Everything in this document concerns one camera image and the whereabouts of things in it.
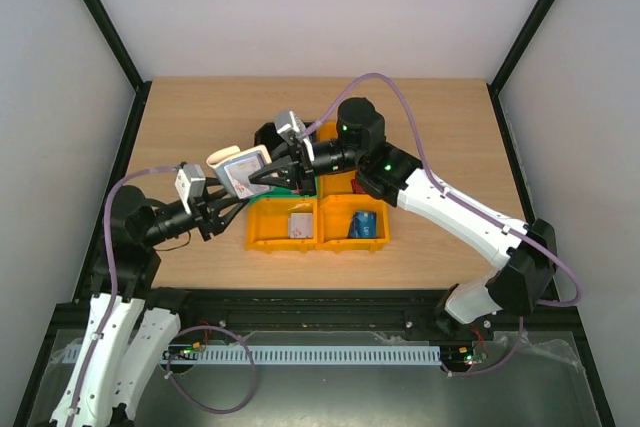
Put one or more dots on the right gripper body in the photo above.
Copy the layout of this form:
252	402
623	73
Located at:
302	165

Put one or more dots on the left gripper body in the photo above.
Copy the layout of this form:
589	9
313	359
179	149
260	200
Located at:
203	217

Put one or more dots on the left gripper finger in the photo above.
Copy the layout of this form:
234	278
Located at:
223	212
216	192

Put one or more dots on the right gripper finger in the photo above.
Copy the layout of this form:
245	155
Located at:
281	173
283	154

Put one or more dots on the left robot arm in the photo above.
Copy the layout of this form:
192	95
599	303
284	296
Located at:
130	323

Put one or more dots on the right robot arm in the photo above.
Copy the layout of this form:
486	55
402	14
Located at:
520	253

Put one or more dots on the white card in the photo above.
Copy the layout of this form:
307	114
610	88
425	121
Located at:
301	225

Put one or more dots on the red card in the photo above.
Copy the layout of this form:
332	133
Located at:
356	187

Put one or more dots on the blue card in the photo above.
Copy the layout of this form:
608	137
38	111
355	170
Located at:
363	225

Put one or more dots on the green bin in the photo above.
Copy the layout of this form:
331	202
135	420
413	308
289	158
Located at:
280	192

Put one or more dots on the black bin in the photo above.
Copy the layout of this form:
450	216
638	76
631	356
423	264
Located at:
266	139

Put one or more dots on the yellow bin back right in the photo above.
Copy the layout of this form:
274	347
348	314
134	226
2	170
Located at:
329	131

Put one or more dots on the yellow bin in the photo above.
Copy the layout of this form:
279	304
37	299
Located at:
335	213
329	131
338	184
267	225

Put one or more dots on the yellow bin front left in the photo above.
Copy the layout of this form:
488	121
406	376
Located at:
267	225

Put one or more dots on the yellow bin middle right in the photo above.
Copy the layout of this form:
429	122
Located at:
338	184

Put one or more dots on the yellow bin front right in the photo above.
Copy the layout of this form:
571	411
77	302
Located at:
335	213

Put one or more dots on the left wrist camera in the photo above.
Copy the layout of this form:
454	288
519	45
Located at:
189	183

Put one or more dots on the black aluminium frame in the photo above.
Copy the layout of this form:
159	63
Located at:
333	308

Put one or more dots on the grey cable duct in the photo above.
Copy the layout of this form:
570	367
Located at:
315	355

